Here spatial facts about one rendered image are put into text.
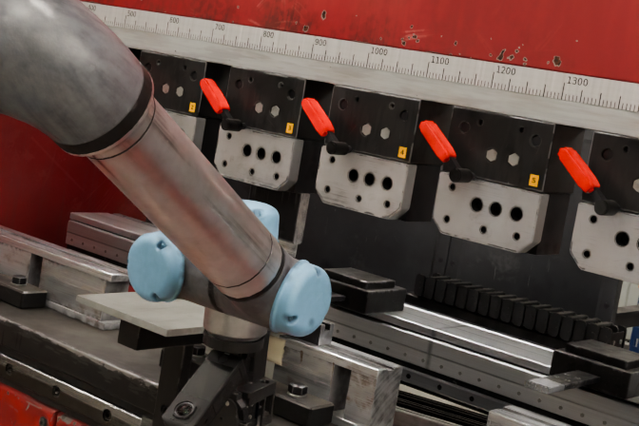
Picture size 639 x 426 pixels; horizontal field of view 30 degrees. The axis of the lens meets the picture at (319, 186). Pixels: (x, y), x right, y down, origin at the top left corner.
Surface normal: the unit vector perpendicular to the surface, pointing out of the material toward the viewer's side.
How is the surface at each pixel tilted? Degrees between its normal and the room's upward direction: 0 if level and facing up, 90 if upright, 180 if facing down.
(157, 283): 95
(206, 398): 38
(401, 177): 90
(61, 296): 90
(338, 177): 90
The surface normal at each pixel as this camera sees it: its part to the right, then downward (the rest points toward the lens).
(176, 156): 0.82, 0.13
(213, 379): -0.18, -0.77
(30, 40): 0.18, -0.04
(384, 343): -0.62, -0.03
